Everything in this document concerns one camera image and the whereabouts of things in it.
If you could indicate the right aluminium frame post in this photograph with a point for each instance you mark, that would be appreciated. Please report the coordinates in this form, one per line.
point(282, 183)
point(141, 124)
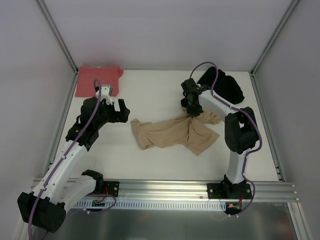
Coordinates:
point(280, 26)

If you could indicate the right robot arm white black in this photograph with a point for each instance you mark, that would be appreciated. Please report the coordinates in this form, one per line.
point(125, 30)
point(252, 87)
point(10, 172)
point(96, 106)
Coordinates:
point(240, 134)

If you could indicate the aluminium frame post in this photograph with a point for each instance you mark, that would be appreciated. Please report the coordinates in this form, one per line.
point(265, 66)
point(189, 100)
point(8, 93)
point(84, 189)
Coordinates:
point(57, 34)
point(280, 26)

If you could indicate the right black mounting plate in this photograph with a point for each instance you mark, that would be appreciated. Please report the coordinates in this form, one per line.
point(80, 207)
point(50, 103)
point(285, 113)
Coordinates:
point(223, 190)

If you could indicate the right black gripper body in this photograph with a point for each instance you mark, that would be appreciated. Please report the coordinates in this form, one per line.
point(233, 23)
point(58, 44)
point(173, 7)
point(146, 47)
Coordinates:
point(191, 105)

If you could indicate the black mounting plate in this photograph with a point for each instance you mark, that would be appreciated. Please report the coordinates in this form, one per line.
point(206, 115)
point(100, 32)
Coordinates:
point(223, 190)
point(111, 188)

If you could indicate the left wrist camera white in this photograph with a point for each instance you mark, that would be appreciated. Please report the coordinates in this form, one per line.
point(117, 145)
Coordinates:
point(106, 92)

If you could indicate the beige t shirt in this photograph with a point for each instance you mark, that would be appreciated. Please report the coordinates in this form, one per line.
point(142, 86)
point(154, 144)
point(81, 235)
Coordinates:
point(185, 130)

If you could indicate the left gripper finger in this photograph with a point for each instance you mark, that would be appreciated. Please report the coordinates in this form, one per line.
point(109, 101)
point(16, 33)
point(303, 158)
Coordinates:
point(110, 106)
point(122, 106)

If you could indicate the white slotted cable duct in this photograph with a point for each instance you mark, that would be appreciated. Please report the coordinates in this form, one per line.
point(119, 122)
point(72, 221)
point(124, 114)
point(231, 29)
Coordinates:
point(168, 205)

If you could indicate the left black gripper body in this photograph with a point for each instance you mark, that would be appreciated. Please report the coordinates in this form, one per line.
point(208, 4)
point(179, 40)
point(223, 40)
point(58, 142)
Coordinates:
point(116, 113)

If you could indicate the black t shirt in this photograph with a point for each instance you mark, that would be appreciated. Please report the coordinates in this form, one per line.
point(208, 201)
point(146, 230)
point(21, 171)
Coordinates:
point(225, 86)

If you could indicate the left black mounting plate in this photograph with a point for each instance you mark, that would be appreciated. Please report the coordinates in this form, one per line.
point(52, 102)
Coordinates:
point(111, 188)

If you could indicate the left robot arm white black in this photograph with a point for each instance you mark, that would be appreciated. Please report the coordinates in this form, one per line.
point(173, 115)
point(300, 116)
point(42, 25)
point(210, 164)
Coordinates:
point(48, 203)

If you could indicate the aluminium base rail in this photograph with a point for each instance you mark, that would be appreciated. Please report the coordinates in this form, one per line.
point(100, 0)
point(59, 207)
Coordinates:
point(165, 190)

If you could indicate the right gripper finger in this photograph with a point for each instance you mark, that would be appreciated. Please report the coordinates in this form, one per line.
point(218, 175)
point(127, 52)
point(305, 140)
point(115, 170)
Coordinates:
point(190, 110)
point(196, 110)

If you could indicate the left aluminium frame post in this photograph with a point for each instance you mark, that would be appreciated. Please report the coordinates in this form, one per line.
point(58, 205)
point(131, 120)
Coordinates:
point(57, 34)

